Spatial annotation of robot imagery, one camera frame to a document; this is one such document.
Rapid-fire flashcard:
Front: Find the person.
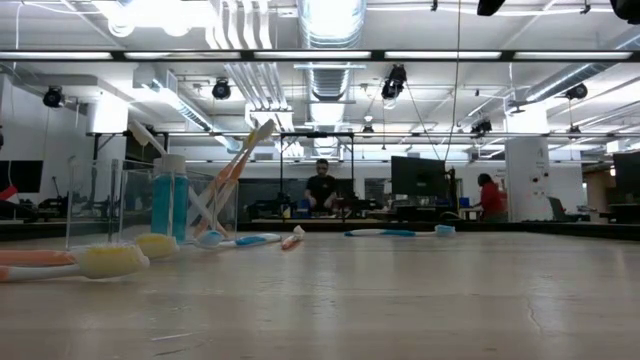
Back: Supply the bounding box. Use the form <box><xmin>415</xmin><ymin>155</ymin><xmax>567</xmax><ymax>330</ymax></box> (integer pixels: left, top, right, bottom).
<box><xmin>474</xmin><ymin>172</ymin><xmax>507</xmax><ymax>224</ymax></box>
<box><xmin>304</xmin><ymin>158</ymin><xmax>339</xmax><ymax>214</ymax></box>

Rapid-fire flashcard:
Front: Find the overhead LED light bar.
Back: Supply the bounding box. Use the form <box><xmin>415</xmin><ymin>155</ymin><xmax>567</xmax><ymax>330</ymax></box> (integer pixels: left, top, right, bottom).
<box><xmin>0</xmin><ymin>48</ymin><xmax>640</xmax><ymax>63</ymax></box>

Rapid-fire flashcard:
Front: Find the silver ventilation duct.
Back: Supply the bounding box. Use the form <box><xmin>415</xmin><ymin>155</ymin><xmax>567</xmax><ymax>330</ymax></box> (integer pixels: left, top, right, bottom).
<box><xmin>524</xmin><ymin>29</ymin><xmax>640</xmax><ymax>104</ymax></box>
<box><xmin>297</xmin><ymin>0</ymin><xmax>369</xmax><ymax>101</ymax></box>

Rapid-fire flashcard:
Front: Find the blue and white toothbrush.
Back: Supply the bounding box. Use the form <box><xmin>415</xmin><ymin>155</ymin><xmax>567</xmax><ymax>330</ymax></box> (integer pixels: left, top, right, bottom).
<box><xmin>193</xmin><ymin>229</ymin><xmax>283</xmax><ymax>251</ymax></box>
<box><xmin>343</xmin><ymin>224</ymin><xmax>458</xmax><ymax>239</ymax></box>

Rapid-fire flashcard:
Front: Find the clear acrylic organizer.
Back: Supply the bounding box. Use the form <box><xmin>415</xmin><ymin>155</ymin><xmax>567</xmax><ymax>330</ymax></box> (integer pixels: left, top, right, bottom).
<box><xmin>64</xmin><ymin>157</ymin><xmax>240</xmax><ymax>247</ymax></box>

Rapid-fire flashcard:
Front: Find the black station frame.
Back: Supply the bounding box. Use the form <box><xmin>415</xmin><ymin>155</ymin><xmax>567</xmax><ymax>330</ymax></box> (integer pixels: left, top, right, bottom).
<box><xmin>278</xmin><ymin>131</ymin><xmax>356</xmax><ymax>221</ymax></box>

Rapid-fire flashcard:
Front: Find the white building column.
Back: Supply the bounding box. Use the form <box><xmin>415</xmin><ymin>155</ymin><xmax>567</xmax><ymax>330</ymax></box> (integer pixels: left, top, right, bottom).
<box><xmin>504</xmin><ymin>107</ymin><xmax>551</xmax><ymax>224</ymax></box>

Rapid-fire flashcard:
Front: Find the blue mouthwash bottle white cap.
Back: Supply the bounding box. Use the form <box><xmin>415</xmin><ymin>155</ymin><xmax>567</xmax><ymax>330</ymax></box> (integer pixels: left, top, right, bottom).
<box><xmin>158</xmin><ymin>153</ymin><xmax>191</xmax><ymax>245</ymax></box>
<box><xmin>150</xmin><ymin>156</ymin><xmax>174</xmax><ymax>237</ymax></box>

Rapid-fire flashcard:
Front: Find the black ceiling spotlight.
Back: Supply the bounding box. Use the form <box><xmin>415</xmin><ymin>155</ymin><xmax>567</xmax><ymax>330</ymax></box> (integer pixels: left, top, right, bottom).
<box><xmin>564</xmin><ymin>82</ymin><xmax>590</xmax><ymax>101</ymax></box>
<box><xmin>211</xmin><ymin>77</ymin><xmax>232</xmax><ymax>101</ymax></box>
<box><xmin>469</xmin><ymin>117</ymin><xmax>494</xmax><ymax>136</ymax></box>
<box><xmin>380</xmin><ymin>63</ymin><xmax>409</xmax><ymax>100</ymax></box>
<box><xmin>42</xmin><ymin>85</ymin><xmax>65</xmax><ymax>109</ymax></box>

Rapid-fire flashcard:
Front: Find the thick orange white toothbrush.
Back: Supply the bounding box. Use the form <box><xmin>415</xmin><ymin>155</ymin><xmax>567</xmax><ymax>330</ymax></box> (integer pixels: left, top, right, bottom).
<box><xmin>192</xmin><ymin>118</ymin><xmax>278</xmax><ymax>239</ymax></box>

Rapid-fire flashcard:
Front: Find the black monitor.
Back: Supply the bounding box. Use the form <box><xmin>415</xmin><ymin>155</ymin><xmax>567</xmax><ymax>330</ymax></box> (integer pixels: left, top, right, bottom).
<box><xmin>612</xmin><ymin>151</ymin><xmax>640</xmax><ymax>199</ymax></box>
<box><xmin>0</xmin><ymin>159</ymin><xmax>45</xmax><ymax>194</ymax></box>
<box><xmin>390</xmin><ymin>155</ymin><xmax>447</xmax><ymax>197</ymax></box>

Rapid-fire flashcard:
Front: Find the grey office chair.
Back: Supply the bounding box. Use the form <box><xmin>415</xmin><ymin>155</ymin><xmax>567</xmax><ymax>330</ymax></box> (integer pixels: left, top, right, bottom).
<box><xmin>547</xmin><ymin>195</ymin><xmax>576</xmax><ymax>224</ymax></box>

